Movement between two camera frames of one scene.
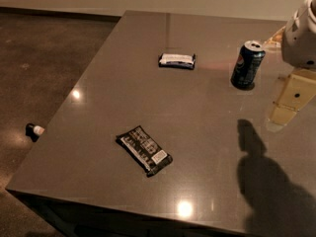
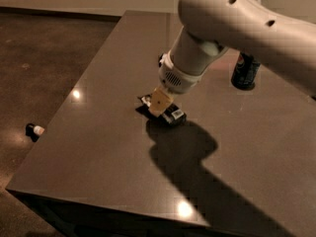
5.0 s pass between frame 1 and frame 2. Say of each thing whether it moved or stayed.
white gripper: moved
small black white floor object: stayed
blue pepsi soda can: stayed
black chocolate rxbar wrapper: moved
